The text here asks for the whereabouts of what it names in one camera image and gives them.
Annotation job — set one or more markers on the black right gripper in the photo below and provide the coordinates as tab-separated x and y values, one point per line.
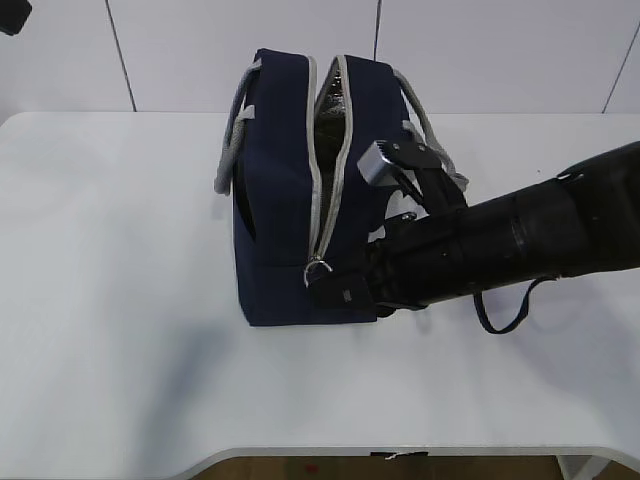
414	265

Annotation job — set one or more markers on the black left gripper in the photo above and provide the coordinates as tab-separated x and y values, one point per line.
13	15

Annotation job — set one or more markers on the navy blue lunch bag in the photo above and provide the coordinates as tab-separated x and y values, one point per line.
301	207

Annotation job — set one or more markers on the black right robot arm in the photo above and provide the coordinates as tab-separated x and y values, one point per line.
583	221

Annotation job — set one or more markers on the black tape on table edge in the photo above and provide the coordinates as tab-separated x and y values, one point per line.
389	456

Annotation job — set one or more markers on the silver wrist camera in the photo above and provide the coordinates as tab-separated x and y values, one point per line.
416	169

